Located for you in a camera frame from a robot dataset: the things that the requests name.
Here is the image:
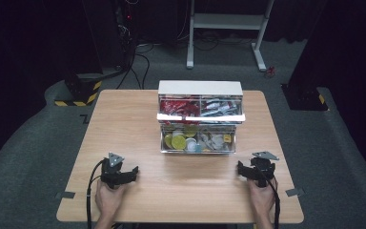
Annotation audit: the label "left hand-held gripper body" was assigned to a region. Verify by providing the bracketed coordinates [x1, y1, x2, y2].
[100, 152, 126, 190]

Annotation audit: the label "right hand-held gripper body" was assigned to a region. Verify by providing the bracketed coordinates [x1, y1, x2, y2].
[249, 151, 280, 189]

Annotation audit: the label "clear drawer with white front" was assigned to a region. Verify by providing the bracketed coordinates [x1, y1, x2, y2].
[155, 94, 247, 124]

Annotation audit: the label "person's left hand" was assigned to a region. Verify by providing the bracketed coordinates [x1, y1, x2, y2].
[94, 180, 127, 221]

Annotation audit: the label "person's right hand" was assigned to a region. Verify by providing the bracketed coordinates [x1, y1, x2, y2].
[247, 177, 279, 221]

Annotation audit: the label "grey tape piece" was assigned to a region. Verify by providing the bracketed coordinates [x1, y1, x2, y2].
[54, 191, 76, 200]
[284, 187, 306, 198]

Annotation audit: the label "pile of clear packets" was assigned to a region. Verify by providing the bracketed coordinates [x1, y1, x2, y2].
[199, 133, 226, 151]

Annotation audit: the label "clear drawer with capsules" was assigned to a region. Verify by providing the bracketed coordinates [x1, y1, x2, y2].
[159, 123, 237, 156]

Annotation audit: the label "large yellow-green capsule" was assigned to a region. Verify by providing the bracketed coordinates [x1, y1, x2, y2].
[171, 135, 188, 151]

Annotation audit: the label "white capsule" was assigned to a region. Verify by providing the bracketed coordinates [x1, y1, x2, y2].
[185, 137, 198, 153]

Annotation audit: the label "pile of silver sachets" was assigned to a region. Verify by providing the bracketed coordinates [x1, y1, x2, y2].
[201, 97, 244, 116]

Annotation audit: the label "pile of red sachets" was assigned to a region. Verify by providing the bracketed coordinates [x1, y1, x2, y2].
[159, 98, 202, 117]

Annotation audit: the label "black yellow striped stand base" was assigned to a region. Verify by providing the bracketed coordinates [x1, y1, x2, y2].
[53, 73, 104, 108]

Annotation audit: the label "white storage box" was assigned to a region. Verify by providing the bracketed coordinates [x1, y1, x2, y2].
[157, 79, 244, 156]

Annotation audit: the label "small red floor object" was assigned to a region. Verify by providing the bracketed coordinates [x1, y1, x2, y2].
[264, 65, 276, 79]

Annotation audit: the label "dark equipment cabinet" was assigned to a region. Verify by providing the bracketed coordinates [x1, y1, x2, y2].
[81, 0, 137, 72]

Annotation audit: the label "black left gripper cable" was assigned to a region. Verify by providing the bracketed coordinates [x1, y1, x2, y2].
[86, 158, 106, 229]

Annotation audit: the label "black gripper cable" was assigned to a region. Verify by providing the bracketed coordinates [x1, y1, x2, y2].
[256, 165, 281, 229]
[86, 158, 106, 229]

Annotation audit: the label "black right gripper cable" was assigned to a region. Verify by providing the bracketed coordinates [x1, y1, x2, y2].
[256, 165, 281, 229]

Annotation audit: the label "black floor cables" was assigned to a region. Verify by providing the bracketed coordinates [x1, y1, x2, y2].
[115, 42, 155, 91]

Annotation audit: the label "white metal stand frame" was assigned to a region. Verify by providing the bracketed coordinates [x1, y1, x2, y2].
[186, 0, 276, 73]

